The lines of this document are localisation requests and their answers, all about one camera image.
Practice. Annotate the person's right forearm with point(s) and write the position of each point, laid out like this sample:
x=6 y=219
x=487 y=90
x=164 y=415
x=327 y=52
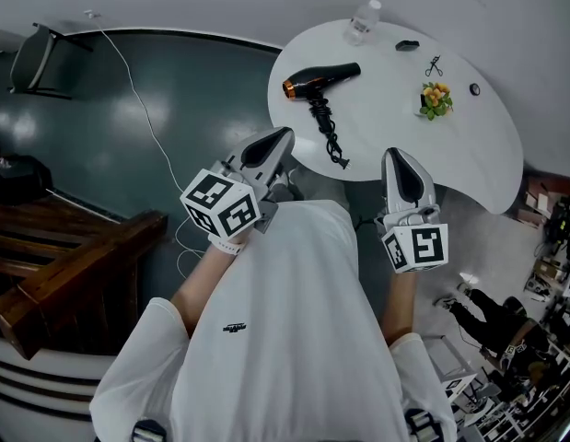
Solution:
x=398 y=306

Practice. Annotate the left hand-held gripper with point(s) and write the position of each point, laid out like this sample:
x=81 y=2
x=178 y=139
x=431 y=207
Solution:
x=220 y=205

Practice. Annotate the black bag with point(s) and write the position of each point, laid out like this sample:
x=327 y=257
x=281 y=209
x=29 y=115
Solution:
x=17 y=180

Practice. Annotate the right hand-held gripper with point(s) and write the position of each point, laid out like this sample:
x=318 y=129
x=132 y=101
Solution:
x=422 y=247

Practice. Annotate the white metal cart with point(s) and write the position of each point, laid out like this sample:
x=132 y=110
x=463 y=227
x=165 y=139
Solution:
x=452 y=375

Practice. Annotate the small potted orange flowers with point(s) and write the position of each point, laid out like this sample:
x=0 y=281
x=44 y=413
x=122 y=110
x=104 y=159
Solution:
x=435 y=99

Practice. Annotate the person's white t-shirt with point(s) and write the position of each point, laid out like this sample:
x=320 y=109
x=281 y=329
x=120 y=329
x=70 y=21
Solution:
x=284 y=316

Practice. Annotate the brown cardboard box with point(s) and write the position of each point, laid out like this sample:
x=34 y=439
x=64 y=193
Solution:
x=547 y=201

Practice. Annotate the black orange hair dryer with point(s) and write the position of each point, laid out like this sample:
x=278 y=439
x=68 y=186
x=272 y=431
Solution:
x=312 y=78

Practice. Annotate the white rounded table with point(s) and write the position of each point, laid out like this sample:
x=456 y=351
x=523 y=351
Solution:
x=395 y=145

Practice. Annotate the cluttered equipment rack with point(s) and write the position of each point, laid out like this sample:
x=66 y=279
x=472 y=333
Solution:
x=558 y=283

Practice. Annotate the black eyelash curler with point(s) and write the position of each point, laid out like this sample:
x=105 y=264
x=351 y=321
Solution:
x=433 y=66

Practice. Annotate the grey green chair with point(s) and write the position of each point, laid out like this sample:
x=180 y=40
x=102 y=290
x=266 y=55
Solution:
x=31 y=62

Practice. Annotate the small black case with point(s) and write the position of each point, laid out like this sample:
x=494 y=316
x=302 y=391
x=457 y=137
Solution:
x=407 y=45

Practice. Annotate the clear plastic water bottle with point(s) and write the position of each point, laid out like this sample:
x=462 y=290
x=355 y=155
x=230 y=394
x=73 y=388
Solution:
x=362 y=23

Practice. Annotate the small round black tin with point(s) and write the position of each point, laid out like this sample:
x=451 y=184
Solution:
x=474 y=89

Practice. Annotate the person's left forearm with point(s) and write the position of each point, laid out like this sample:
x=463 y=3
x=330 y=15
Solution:
x=199 y=288

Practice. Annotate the white wristwatch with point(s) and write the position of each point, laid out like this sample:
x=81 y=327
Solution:
x=227 y=246

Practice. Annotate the white striped curved cabinet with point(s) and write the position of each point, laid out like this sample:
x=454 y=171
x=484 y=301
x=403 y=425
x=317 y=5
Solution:
x=36 y=394

